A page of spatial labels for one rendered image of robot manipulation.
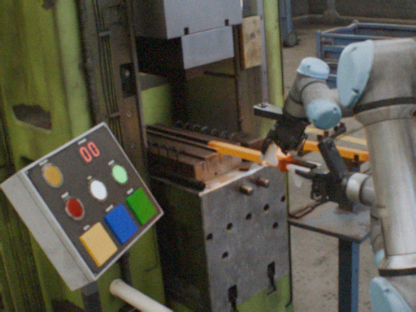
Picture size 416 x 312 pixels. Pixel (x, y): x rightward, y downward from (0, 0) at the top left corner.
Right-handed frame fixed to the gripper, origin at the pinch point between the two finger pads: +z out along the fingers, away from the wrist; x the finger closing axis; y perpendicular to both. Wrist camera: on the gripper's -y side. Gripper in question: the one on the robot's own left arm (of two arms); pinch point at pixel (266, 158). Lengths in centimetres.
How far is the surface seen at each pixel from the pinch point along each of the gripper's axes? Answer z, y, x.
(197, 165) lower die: 10.9, -14.4, -11.0
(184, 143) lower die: 16.9, -28.2, -2.9
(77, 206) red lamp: -9, -3, -63
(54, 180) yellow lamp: -14, -8, -66
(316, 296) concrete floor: 107, 15, 71
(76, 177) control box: -11, -9, -60
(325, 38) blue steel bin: 147, -187, 345
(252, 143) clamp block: 11.3, -14.3, 13.0
